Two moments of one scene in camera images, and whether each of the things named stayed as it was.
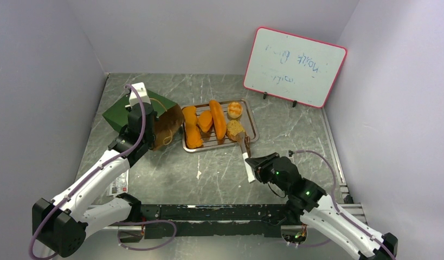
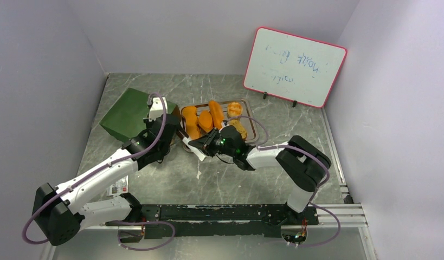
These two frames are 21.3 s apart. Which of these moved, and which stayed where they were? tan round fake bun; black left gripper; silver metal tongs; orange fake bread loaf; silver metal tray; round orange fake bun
Moved: black left gripper; silver metal tongs
Stayed: orange fake bread loaf; tan round fake bun; silver metal tray; round orange fake bun
